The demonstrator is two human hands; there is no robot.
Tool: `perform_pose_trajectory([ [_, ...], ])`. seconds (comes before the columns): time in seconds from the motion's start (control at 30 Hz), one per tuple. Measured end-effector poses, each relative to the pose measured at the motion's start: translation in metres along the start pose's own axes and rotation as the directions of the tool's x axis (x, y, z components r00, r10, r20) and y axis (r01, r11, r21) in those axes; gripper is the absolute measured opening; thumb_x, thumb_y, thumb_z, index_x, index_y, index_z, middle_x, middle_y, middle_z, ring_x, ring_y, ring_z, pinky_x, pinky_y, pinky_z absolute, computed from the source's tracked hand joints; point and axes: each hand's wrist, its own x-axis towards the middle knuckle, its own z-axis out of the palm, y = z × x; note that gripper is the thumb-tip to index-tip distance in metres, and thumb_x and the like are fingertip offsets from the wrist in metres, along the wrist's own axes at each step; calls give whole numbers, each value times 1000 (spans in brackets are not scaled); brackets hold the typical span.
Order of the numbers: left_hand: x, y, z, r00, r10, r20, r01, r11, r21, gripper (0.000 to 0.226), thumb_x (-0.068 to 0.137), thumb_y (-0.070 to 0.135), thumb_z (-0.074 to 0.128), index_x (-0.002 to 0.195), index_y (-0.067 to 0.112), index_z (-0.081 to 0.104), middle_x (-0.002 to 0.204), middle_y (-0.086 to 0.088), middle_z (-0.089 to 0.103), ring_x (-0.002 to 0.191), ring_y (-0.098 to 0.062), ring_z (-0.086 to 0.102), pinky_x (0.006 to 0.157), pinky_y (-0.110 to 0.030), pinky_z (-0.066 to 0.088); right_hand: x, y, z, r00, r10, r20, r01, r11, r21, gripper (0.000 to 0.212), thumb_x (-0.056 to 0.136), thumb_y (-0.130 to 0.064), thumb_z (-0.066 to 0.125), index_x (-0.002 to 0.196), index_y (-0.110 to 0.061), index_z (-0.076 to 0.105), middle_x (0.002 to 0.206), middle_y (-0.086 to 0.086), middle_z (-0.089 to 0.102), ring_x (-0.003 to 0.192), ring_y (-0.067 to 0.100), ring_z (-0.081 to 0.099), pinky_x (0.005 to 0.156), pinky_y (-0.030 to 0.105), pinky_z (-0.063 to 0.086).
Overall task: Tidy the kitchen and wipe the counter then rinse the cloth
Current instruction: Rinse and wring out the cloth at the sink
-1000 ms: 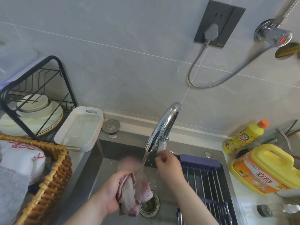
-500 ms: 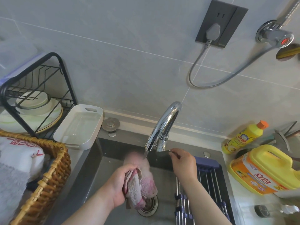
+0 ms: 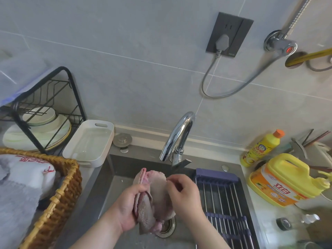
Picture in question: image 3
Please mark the small round steel sink cap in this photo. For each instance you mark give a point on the small round steel sink cap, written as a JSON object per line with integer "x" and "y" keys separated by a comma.
{"x": 124, "y": 150}
{"x": 225, "y": 168}

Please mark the grey white cloth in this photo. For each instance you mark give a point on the grey white cloth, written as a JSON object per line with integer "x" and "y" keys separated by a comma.
{"x": 15, "y": 212}

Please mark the person's left hand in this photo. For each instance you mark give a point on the person's left hand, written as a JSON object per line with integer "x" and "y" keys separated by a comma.
{"x": 124, "y": 210}

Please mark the small dark liquid spray bottle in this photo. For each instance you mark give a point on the small dark liquid spray bottle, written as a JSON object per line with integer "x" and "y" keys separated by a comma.
{"x": 290, "y": 222}

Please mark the person's right hand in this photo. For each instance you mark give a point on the person's right hand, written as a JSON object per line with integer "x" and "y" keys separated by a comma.
{"x": 186, "y": 199}

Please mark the small grey sink plug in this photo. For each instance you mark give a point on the small grey sink plug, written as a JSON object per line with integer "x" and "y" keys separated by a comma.
{"x": 122, "y": 140}

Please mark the yellow detergent bottle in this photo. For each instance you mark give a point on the yellow detergent bottle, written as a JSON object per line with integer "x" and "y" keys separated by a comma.
{"x": 280, "y": 186}

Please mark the dark sink drain basket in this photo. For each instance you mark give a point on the dark sink drain basket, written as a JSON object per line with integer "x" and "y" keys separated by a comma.
{"x": 218, "y": 176}

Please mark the chrome valve red dot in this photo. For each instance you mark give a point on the chrome valve red dot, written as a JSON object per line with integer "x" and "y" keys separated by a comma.
{"x": 280, "y": 44}

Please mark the steel sink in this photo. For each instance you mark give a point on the steel sink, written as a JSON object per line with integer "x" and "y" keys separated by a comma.
{"x": 111, "y": 184}

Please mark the person's left forearm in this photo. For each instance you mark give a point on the person's left forearm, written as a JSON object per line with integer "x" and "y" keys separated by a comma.
{"x": 98, "y": 235}

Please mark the brown chopstick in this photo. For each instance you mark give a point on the brown chopstick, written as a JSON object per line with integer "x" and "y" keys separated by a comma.
{"x": 317, "y": 138}

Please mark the white ceramic bowl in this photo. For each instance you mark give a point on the white ceramic bowl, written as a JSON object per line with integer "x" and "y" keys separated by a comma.
{"x": 45, "y": 117}

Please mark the dark chopstick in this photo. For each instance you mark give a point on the dark chopstick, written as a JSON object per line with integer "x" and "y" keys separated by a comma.
{"x": 307, "y": 136}

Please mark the white plate stack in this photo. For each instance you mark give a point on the white plate stack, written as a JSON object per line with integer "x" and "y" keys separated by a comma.
{"x": 57, "y": 134}

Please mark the dark wall socket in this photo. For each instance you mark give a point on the dark wall socket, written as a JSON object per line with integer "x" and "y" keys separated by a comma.
{"x": 242, "y": 31}

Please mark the orange woven basket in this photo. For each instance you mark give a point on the orange woven basket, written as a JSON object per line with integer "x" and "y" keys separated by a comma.
{"x": 63, "y": 194}

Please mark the beige utensil holder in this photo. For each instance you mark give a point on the beige utensil holder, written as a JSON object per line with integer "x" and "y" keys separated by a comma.
{"x": 321, "y": 155}

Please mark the orange cap yellow bottle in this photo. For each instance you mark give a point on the orange cap yellow bottle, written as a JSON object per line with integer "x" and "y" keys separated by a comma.
{"x": 262, "y": 147}

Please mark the green tinted ribbed glass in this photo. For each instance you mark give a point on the green tinted ribbed glass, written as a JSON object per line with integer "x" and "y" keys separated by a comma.
{"x": 303, "y": 245}

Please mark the round metal sink drain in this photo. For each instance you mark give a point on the round metal sink drain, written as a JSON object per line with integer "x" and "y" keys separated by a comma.
{"x": 168, "y": 226}

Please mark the white countertop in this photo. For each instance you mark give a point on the white countertop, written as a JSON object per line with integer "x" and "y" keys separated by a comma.
{"x": 264, "y": 217}

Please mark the chrome faucet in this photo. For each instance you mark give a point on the chrome faucet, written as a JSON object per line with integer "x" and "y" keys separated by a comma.
{"x": 177, "y": 133}

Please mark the pink dish cloth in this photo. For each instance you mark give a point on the pink dish cloth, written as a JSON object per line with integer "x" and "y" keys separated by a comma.
{"x": 158, "y": 194}

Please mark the pale blue plastic bag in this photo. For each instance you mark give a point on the pale blue plastic bag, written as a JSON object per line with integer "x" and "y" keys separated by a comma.
{"x": 20, "y": 75}

